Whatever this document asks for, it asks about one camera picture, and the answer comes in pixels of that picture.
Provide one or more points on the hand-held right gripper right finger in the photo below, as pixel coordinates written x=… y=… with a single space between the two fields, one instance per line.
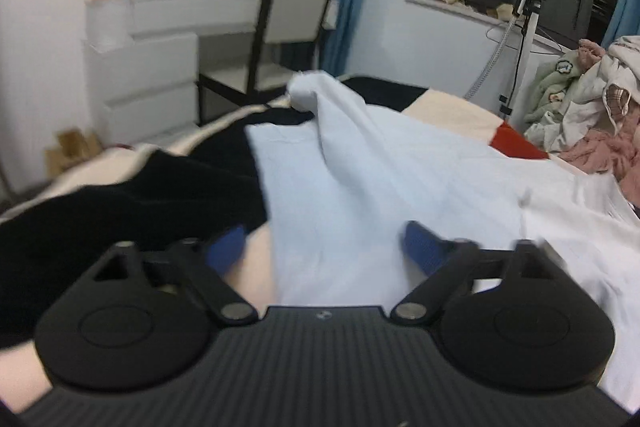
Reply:
x=419 y=247

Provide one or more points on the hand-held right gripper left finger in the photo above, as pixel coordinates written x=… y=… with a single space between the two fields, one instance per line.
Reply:
x=227 y=248

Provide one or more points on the light blue shirt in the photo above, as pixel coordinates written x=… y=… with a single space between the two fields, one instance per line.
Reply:
x=400 y=177

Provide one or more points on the pile of unfolded clothes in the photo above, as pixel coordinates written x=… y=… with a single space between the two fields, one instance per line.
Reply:
x=590 y=107

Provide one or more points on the black white red blanket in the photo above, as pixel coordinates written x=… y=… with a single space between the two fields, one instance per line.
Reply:
x=125 y=197

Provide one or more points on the cardboard box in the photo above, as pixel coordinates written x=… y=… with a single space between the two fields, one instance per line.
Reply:
x=75 y=152

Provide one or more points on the white dressing table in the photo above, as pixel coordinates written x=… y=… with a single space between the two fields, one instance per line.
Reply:
x=145 y=57

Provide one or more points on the black and white chair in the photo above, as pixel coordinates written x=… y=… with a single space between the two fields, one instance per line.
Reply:
x=280 y=27

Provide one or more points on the garment steamer stand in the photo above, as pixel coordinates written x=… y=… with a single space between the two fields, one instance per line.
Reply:
x=525 y=22

